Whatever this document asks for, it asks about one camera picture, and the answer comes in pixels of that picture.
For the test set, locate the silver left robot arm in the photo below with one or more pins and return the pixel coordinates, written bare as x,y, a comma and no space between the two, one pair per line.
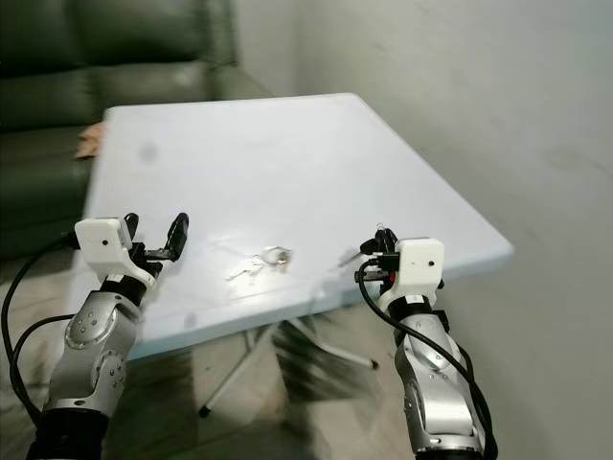
91,355

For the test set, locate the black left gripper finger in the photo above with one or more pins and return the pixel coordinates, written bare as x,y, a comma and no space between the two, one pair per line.
131,220
178,235

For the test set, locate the silver key bunch with rings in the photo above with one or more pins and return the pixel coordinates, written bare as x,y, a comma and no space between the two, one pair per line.
274,257

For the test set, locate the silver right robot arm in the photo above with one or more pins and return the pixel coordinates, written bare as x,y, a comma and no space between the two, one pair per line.
436,383

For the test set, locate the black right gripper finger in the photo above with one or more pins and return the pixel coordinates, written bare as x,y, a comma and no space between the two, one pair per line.
377,241

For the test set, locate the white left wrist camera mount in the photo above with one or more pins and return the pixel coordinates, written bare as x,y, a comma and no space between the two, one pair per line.
101,240

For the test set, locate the dark green leather sofa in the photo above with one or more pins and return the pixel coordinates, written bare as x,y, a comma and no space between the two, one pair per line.
115,67

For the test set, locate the brown cloth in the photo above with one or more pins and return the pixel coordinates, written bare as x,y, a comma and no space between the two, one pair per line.
92,141

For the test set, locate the white folding table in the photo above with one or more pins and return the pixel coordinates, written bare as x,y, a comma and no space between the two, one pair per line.
297,172

